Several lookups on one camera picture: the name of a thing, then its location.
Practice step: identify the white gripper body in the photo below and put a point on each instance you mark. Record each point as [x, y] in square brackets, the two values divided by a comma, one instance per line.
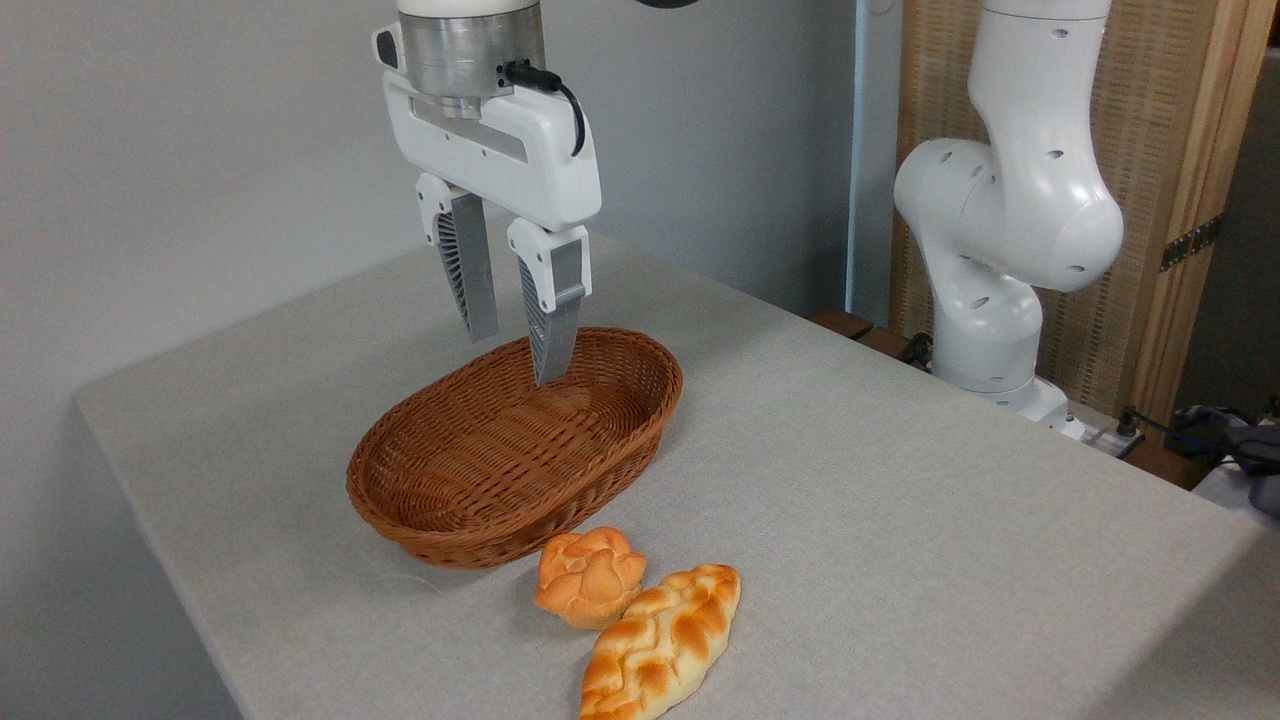
[540, 170]

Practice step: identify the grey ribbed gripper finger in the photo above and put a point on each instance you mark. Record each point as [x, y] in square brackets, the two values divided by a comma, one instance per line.
[475, 270]
[555, 320]

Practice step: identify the long braided bread loaf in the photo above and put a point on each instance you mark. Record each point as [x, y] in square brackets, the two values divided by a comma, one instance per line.
[660, 640]

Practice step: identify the black plug at robot base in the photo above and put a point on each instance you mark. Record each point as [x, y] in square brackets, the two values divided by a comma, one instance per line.
[918, 350]

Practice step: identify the white Franka Panda arm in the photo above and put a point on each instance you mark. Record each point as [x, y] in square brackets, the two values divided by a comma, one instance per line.
[1010, 200]

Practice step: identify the round knotted bread roll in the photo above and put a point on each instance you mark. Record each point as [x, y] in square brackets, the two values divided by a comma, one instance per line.
[590, 580]

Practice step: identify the brown oval wicker basket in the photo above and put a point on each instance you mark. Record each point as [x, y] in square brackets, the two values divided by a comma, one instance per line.
[480, 510]

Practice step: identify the brown wooden block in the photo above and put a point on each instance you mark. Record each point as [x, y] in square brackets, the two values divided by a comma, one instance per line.
[885, 343]
[840, 322]

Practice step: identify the white vertical pole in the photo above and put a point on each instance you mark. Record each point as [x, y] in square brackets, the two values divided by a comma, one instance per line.
[853, 150]

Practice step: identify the wooden rattan folding screen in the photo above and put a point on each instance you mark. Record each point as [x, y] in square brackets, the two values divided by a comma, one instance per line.
[1145, 120]

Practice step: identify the dark metal screen hinge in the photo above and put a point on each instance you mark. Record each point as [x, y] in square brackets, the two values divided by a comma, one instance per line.
[1190, 243]

